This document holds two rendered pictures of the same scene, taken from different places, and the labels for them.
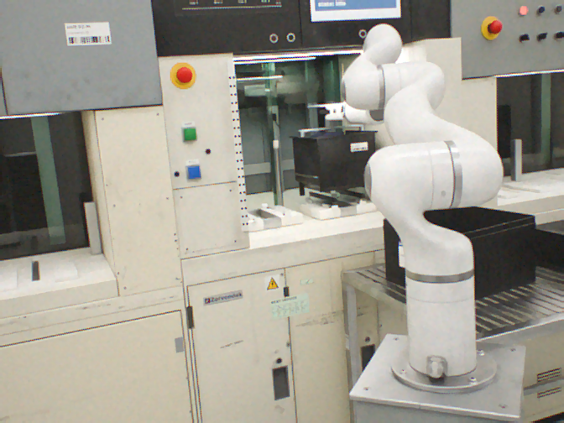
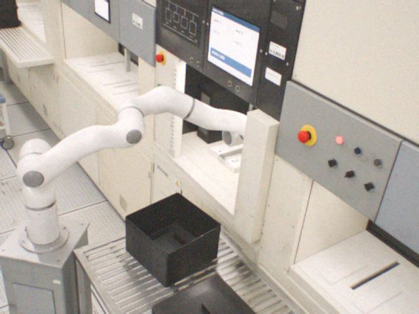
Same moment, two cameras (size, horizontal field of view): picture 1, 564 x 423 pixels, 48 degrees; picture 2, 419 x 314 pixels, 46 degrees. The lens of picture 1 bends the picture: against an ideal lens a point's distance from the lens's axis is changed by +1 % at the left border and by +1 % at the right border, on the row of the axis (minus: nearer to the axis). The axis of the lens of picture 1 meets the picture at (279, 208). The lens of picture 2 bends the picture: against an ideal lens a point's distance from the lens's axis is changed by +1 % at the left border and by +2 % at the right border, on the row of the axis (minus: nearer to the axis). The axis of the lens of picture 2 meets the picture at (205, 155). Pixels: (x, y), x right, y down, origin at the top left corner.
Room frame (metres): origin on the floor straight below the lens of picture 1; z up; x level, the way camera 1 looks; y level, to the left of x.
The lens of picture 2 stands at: (1.28, -1.91, 2.16)
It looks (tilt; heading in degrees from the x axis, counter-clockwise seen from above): 32 degrees down; 74
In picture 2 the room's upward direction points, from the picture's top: 5 degrees clockwise
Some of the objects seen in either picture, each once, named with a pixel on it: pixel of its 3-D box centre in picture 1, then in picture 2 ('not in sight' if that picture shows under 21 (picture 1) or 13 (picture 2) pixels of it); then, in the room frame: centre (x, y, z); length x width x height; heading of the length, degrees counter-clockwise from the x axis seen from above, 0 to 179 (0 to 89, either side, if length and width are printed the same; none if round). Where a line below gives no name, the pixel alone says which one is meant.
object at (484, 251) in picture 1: (456, 249); (172, 237); (1.59, -0.46, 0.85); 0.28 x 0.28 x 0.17; 29
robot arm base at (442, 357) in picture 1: (441, 321); (42, 219); (1.09, -0.28, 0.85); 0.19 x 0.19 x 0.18
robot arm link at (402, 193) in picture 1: (418, 210); (37, 171); (1.09, -0.25, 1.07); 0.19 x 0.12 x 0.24; 90
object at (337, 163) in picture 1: (333, 151); not in sight; (2.12, -0.20, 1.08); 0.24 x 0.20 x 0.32; 111
